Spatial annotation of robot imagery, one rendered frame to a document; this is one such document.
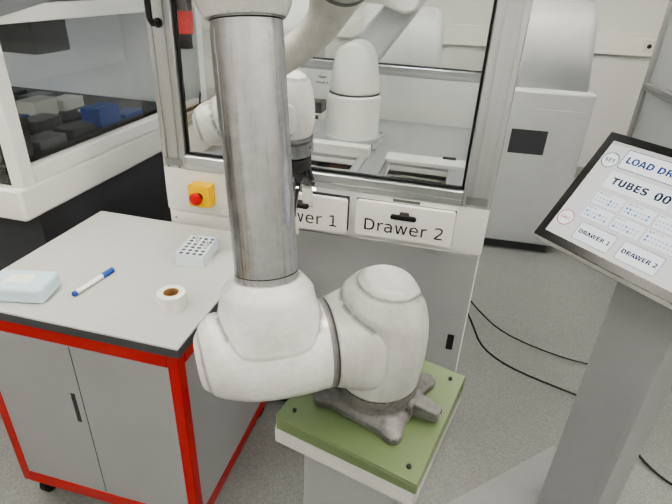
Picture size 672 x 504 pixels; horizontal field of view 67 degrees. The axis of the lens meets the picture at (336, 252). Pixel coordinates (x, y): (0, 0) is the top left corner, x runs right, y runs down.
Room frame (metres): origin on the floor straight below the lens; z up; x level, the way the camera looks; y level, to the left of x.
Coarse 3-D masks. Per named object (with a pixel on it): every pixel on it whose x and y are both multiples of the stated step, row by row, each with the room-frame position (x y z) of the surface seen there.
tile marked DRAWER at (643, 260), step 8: (624, 248) 1.00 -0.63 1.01; (632, 248) 0.99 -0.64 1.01; (640, 248) 0.98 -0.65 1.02; (616, 256) 0.99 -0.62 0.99; (624, 256) 0.98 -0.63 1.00; (632, 256) 0.97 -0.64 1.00; (640, 256) 0.96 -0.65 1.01; (648, 256) 0.95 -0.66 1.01; (656, 256) 0.95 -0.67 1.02; (632, 264) 0.96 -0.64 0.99; (640, 264) 0.95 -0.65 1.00; (648, 264) 0.94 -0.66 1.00; (656, 264) 0.93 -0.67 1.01; (648, 272) 0.93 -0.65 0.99; (656, 272) 0.92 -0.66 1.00
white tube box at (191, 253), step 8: (192, 240) 1.34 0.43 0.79; (200, 240) 1.34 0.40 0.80; (208, 240) 1.34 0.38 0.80; (216, 240) 1.34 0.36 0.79; (184, 248) 1.28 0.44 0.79; (192, 248) 1.28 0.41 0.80; (200, 248) 1.30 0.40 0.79; (208, 248) 1.29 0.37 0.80; (216, 248) 1.34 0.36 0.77; (176, 256) 1.24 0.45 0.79; (184, 256) 1.24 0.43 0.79; (192, 256) 1.24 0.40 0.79; (200, 256) 1.24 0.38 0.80; (208, 256) 1.27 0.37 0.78; (176, 264) 1.24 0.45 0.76; (184, 264) 1.24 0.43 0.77; (192, 264) 1.24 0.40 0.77; (200, 264) 1.24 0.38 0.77
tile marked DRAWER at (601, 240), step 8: (584, 224) 1.09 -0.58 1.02; (576, 232) 1.09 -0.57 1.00; (584, 232) 1.08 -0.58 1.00; (592, 232) 1.07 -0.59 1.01; (600, 232) 1.06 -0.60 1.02; (608, 232) 1.05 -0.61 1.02; (584, 240) 1.06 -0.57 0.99; (592, 240) 1.05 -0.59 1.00; (600, 240) 1.04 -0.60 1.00; (608, 240) 1.03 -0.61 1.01; (616, 240) 1.02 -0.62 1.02; (600, 248) 1.03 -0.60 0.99; (608, 248) 1.02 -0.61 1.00
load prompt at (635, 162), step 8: (632, 152) 1.18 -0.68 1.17; (624, 160) 1.17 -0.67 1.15; (632, 160) 1.16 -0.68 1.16; (640, 160) 1.15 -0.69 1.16; (648, 160) 1.14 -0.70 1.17; (656, 160) 1.12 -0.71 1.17; (664, 160) 1.11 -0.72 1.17; (624, 168) 1.15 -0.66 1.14; (632, 168) 1.14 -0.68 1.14; (640, 168) 1.13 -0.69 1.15; (648, 168) 1.12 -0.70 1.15; (656, 168) 1.11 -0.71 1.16; (664, 168) 1.10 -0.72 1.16; (648, 176) 1.10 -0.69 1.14; (656, 176) 1.09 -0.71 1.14; (664, 176) 1.08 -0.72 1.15
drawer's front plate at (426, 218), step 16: (368, 208) 1.38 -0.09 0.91; (384, 208) 1.37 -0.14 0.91; (400, 208) 1.36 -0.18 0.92; (416, 208) 1.35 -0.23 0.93; (432, 208) 1.35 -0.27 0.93; (368, 224) 1.38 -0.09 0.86; (384, 224) 1.37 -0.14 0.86; (400, 224) 1.36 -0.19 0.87; (416, 224) 1.35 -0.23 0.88; (432, 224) 1.34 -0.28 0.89; (448, 224) 1.33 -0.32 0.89; (416, 240) 1.35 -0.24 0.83; (432, 240) 1.33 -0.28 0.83; (448, 240) 1.32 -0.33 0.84
